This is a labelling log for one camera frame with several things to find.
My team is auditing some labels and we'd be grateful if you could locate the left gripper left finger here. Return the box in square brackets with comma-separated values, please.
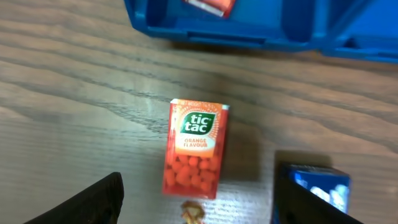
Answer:
[23, 171, 125, 224]

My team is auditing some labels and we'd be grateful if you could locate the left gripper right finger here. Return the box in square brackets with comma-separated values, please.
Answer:
[271, 161, 364, 224]

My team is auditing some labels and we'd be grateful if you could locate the blue candy pack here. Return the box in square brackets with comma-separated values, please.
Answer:
[287, 164, 352, 215]

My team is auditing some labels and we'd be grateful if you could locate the gold candy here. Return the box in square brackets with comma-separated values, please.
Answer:
[180, 200, 206, 224]

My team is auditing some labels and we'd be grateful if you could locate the orange candy box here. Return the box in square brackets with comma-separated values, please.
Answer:
[182, 0, 237, 19]
[161, 98, 230, 200]

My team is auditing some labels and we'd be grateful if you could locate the blue tray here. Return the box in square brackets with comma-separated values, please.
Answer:
[123, 0, 398, 65]

